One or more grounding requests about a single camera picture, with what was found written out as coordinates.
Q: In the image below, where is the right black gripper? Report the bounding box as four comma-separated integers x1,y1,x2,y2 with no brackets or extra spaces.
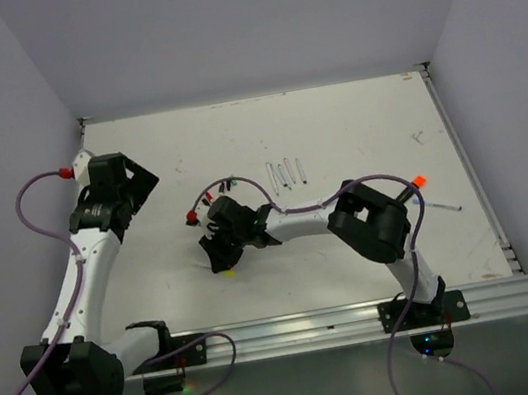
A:
198,218,251,273

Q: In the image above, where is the yellow capped white pen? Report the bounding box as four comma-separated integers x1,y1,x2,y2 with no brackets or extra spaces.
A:
224,270,237,279

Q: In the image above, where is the green capped white pen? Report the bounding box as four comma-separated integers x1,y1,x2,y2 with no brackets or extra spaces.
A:
265,161,280,197

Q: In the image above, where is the blue capped white pen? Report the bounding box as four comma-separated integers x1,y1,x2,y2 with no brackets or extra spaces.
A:
411,197,463,212

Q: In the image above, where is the orange capped black highlighter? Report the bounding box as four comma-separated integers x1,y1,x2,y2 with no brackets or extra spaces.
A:
396,175,427,204

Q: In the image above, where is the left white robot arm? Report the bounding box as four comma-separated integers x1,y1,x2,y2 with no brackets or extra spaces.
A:
20,153,176,395

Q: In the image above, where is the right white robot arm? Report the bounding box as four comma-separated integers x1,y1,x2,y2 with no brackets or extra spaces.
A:
185,178,446,325

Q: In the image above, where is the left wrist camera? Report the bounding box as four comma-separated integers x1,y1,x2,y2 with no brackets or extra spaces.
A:
71,149,94,186

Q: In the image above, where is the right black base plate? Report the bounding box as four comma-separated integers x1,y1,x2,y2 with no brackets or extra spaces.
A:
377,290,471,334

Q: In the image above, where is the aluminium mounting rail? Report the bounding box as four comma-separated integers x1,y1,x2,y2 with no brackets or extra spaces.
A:
134,275,528,378

